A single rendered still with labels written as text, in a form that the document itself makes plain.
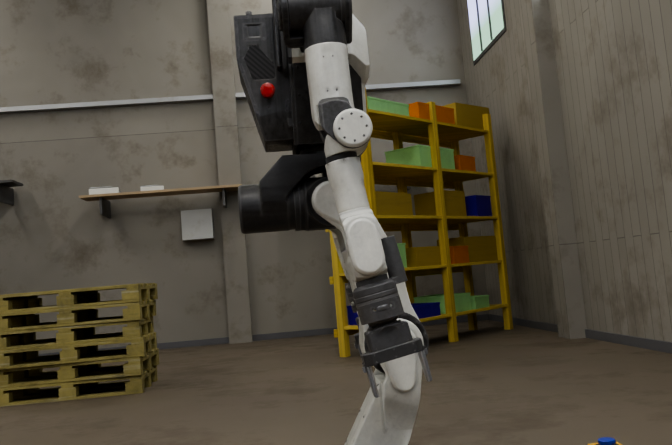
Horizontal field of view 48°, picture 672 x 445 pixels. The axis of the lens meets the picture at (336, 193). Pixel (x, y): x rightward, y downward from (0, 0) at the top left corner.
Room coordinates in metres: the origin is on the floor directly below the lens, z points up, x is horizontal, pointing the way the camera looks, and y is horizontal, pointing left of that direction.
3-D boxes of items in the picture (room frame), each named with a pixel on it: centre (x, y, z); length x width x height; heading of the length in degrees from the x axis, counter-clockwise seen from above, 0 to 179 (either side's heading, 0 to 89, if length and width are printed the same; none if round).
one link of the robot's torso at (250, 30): (1.74, 0.06, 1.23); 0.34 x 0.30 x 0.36; 5
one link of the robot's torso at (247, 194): (1.74, 0.08, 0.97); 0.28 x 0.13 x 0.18; 95
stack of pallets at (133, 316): (6.18, 2.18, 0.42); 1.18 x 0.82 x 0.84; 95
